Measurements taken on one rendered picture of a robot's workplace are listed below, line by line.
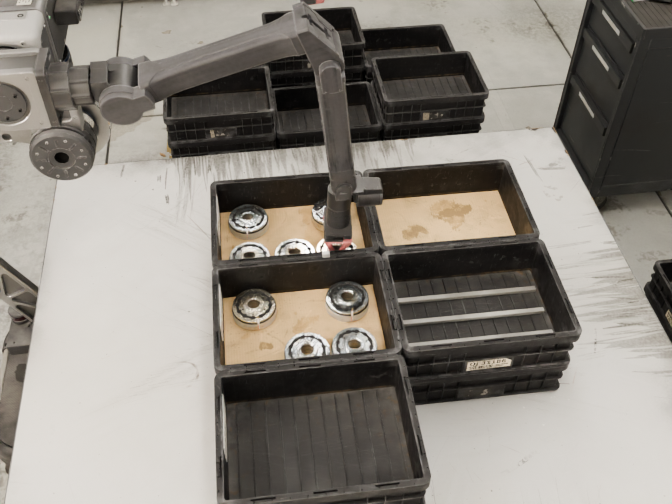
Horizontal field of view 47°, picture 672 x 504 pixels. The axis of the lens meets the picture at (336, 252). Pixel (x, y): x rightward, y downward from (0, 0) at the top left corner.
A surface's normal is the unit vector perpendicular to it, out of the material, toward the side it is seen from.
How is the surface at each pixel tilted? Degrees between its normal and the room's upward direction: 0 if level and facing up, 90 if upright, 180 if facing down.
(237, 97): 0
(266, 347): 0
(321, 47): 101
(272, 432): 0
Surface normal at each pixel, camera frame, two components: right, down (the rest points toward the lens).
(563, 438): 0.00, -0.69
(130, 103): 0.14, 0.85
